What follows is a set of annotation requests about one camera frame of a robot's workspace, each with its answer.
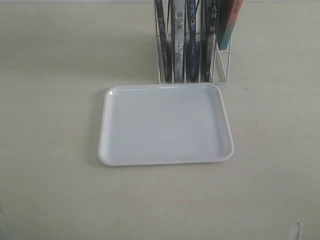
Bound dark blue book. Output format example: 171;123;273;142
186;0;199;83

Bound black book white characters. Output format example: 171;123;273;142
201;0;221;82

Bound pink and teal book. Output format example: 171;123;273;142
217;0;244;50

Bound black thin leftmost book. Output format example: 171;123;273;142
154;0;172;83

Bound grey white spine book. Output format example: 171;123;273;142
172;0;185;83

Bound white plastic tray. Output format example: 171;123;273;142
97;83;235;166

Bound white wire book rack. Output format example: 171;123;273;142
153;0;243;84

